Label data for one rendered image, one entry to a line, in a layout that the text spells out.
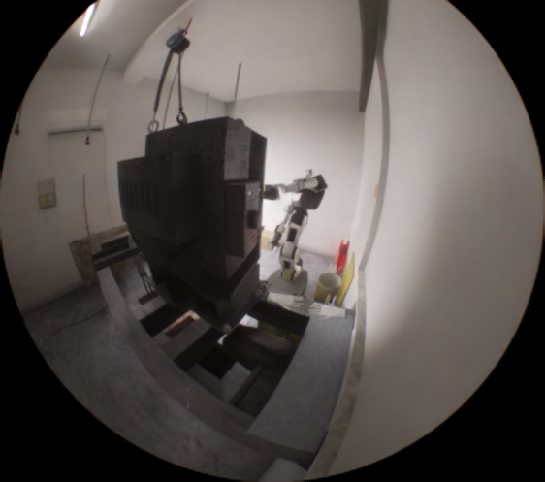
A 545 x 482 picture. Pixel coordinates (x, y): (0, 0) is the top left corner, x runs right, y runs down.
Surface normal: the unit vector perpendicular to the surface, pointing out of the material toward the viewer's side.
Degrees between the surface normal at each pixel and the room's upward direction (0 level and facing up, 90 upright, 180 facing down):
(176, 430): 0
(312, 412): 0
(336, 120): 90
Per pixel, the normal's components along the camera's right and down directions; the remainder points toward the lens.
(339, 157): -0.44, 0.21
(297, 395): 0.07, -0.96
